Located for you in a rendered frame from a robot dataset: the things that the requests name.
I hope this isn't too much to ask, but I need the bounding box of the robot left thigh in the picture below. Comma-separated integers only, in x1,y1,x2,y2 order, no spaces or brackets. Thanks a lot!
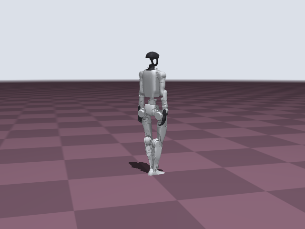
138,108,153,145

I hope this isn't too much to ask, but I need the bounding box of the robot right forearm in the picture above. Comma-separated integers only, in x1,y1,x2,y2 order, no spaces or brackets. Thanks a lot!
161,90,169,113

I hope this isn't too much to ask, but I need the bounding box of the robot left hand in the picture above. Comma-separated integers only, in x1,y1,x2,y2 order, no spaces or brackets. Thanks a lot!
138,106,143,123

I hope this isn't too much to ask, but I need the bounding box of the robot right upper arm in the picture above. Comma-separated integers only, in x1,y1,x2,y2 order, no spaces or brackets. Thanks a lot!
156,71,166,96

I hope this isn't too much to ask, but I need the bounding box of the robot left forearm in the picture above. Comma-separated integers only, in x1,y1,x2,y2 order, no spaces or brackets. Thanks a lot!
139,92,145,109

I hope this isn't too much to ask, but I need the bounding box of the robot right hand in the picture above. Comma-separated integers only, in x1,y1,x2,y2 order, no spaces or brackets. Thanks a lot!
159,109,168,126

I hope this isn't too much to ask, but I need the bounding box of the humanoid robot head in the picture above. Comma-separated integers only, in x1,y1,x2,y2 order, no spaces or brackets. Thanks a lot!
146,52,159,71

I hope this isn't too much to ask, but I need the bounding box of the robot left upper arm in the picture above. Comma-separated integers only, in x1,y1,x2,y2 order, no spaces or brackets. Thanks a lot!
139,71,144,94

